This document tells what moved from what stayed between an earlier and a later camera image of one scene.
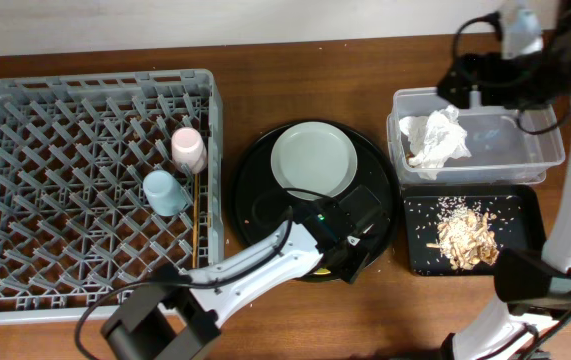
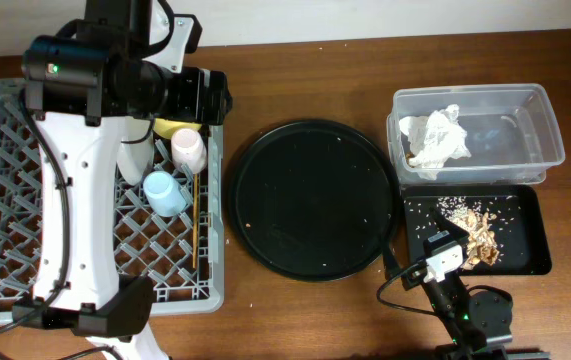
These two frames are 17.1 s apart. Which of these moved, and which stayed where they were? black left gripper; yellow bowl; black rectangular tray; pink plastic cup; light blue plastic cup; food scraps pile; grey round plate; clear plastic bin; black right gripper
Moved: black right gripper; black left gripper; yellow bowl; grey round plate
Stayed: clear plastic bin; black rectangular tray; light blue plastic cup; pink plastic cup; food scraps pile
